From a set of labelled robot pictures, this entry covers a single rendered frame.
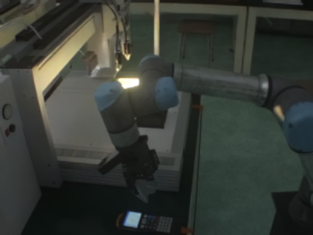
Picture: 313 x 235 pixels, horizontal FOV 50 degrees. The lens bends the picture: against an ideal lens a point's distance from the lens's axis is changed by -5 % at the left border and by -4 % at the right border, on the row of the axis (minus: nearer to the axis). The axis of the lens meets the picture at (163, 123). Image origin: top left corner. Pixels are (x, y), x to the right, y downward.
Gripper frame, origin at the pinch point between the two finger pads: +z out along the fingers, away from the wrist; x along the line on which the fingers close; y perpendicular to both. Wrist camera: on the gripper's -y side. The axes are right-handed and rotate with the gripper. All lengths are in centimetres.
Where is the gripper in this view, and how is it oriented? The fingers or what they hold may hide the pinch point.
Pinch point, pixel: (144, 197)
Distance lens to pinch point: 103.4
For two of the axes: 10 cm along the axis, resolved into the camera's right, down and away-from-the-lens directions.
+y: 9.4, -1.2, -3.1
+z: 2.7, 8.3, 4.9
